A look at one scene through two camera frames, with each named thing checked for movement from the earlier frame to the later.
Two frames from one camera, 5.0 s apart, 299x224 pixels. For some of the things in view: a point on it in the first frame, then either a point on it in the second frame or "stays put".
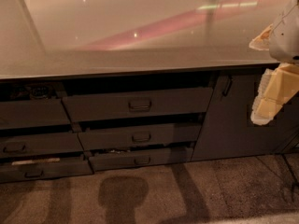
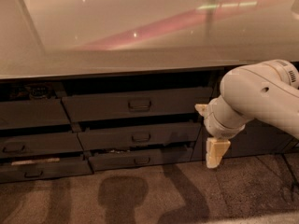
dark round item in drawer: [39, 91] stays put
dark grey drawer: [40, 144] stays put
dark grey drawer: [169, 103] stays put
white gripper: [286, 37] to [213, 124]
